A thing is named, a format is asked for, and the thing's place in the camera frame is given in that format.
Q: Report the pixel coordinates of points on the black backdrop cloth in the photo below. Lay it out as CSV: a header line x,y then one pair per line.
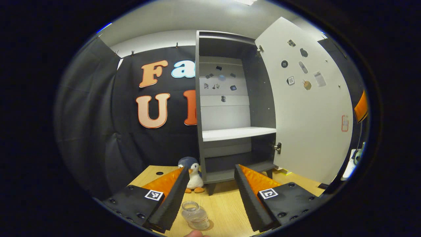
x,y
92,115

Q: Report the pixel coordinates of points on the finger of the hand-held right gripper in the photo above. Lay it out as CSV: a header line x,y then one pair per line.
x,y
361,107

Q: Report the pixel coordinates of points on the ceiling light panel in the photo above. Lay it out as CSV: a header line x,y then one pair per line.
x,y
246,1

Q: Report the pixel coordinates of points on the yellow book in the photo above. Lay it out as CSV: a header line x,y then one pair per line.
x,y
284,171

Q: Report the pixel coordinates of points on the metal door hinge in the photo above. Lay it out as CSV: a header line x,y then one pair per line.
x,y
260,50
278,147

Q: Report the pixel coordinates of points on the penguin plush toy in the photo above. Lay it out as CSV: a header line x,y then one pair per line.
x,y
196,179

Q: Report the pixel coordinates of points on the white cabinet shelf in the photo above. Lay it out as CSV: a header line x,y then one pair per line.
x,y
236,134

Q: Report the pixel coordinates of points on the white cabinet door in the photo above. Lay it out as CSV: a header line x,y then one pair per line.
x,y
312,131

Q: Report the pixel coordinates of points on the clear plastic bottle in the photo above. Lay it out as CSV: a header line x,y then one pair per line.
x,y
195,217

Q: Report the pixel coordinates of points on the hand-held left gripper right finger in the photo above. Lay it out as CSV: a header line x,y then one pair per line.
x,y
250,204

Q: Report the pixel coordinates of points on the long ceiling light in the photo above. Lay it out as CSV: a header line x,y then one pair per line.
x,y
104,28

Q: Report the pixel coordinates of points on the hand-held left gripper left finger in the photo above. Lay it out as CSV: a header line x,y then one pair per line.
x,y
174,200

